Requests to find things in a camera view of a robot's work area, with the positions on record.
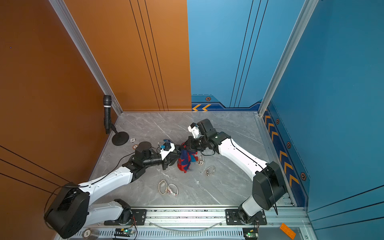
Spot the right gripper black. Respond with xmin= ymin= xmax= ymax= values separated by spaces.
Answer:
xmin=182 ymin=135 xmax=210 ymax=152

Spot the red and blue cloth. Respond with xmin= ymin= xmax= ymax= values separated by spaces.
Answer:
xmin=177 ymin=150 xmax=198 ymax=173

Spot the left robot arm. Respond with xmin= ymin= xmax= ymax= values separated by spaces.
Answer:
xmin=44 ymin=142 xmax=181 ymax=239

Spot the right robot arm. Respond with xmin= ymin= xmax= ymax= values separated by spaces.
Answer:
xmin=182 ymin=132 xmax=288 ymax=225

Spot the beige band watch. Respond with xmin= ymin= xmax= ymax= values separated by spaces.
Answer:
xmin=158 ymin=180 xmax=169 ymax=195

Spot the pink white watch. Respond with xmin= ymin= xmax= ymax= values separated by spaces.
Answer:
xmin=167 ymin=184 xmax=179 ymax=196

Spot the black microphone on stand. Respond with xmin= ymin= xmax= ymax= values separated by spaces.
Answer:
xmin=103 ymin=95 xmax=129 ymax=146

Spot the green circuit board left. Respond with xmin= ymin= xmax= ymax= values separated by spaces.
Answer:
xmin=113 ymin=228 xmax=136 ymax=240

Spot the green circuit board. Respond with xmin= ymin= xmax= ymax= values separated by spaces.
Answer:
xmin=242 ymin=228 xmax=259 ymax=240
xmin=113 ymin=228 xmax=136 ymax=240

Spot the green circuit board right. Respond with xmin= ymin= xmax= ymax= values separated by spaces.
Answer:
xmin=242 ymin=228 xmax=259 ymax=240

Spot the silver tape roll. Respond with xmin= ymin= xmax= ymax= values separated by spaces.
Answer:
xmin=82 ymin=229 xmax=100 ymax=240

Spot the orange toy brick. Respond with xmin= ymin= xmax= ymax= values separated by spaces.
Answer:
xmin=280 ymin=223 xmax=296 ymax=240

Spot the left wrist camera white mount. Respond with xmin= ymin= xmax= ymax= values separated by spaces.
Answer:
xmin=160 ymin=140 xmax=176 ymax=161

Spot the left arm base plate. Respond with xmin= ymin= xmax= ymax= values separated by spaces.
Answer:
xmin=104 ymin=209 xmax=147 ymax=226

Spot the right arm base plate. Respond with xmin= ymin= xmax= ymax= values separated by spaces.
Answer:
xmin=225 ymin=209 xmax=267 ymax=226

